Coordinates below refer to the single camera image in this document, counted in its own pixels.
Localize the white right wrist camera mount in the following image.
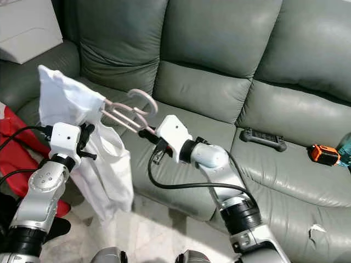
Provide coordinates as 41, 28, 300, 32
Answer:
155, 115, 190, 164

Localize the white garment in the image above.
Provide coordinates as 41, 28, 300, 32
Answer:
37, 65, 135, 222

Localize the orange and black device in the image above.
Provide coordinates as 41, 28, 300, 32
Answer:
307, 144, 341, 167

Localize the grey robot foot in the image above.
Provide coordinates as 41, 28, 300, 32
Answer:
90, 248, 128, 263
175, 250, 213, 263

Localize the grey robot left foot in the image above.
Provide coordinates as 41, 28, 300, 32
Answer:
90, 248, 128, 263

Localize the black handheld controller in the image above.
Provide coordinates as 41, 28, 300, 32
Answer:
239, 128, 287, 152

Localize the red garment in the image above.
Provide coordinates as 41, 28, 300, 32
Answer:
0, 105, 72, 217

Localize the grey robot right foot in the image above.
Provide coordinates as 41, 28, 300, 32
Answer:
175, 250, 213, 263

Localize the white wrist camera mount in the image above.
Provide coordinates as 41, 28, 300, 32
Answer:
155, 115, 190, 164
49, 122, 83, 159

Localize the white storage box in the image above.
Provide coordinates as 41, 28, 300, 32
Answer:
0, 0, 64, 65

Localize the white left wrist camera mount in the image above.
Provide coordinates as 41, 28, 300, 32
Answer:
49, 122, 83, 159

